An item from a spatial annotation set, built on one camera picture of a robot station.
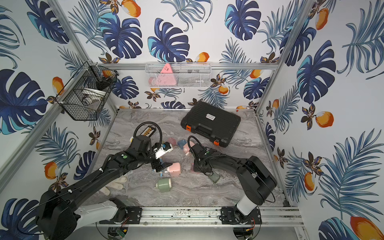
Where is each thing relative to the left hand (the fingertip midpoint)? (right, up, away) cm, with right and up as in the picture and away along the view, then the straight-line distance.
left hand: (167, 153), depth 78 cm
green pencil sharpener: (-2, -16, -2) cm, 16 cm away
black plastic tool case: (+31, +15, +26) cm, 43 cm away
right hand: (+17, -11, +11) cm, 23 cm away
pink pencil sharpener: (+3, -10, +4) cm, 11 cm away
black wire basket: (-42, +32, 0) cm, 53 cm away
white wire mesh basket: (+8, +46, +14) cm, 49 cm away
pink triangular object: (-3, +44, +13) cm, 46 cm away
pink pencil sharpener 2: (0, +4, +22) cm, 22 cm away
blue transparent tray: (+6, +3, +22) cm, 23 cm away
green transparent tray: (+26, -15, +9) cm, 32 cm away
